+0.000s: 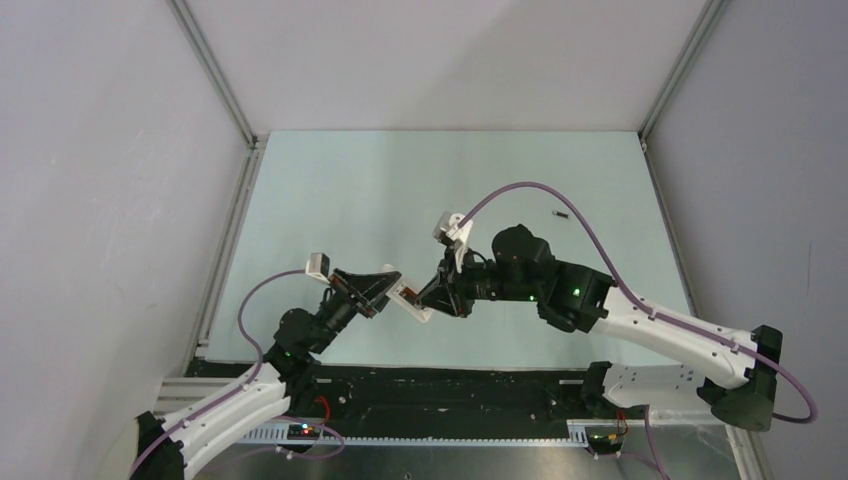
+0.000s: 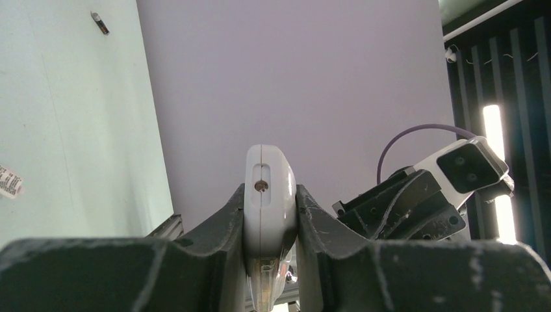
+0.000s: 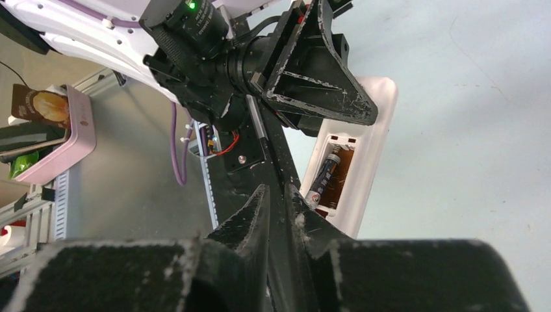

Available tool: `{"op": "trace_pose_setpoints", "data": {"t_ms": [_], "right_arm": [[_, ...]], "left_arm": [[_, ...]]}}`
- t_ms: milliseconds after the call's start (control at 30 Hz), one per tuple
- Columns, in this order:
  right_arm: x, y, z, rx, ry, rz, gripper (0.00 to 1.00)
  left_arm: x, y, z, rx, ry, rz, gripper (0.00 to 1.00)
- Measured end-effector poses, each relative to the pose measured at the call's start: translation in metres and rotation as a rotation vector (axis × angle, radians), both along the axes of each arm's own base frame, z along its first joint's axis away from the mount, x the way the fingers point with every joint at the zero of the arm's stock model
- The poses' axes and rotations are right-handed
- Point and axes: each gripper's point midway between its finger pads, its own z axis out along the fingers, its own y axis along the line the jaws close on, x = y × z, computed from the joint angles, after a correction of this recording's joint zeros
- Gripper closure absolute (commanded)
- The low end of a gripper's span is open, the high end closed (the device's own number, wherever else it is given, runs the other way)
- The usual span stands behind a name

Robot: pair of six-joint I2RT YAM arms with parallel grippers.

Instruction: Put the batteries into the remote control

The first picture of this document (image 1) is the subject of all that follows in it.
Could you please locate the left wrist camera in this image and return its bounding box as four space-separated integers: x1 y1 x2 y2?
304 252 331 282

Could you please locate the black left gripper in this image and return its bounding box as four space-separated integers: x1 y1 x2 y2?
309 267 403 354

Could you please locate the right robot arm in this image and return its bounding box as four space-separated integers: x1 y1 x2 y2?
416 225 782 432

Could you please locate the aluminium frame rail right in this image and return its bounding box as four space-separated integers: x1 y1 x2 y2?
637 0 773 480

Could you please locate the white cable duct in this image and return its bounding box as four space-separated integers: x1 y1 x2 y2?
235 423 589 448

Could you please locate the white remote control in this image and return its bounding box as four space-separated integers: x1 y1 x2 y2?
387 280 433 324

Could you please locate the aluminium frame rail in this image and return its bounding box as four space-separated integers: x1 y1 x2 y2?
637 0 773 480
168 1 259 362

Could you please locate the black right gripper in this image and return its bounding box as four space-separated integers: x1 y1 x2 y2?
416 243 539 318

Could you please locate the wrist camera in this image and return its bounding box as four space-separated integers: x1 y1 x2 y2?
432 211 473 259
304 252 331 282

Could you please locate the aluminium frame rail left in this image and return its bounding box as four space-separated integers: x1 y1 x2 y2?
168 1 259 362

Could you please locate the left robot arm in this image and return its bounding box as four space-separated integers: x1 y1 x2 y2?
128 264 403 479

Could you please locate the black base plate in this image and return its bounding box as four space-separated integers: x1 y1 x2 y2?
188 360 647 440

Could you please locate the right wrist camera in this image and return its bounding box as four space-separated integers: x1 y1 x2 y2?
432 211 473 259

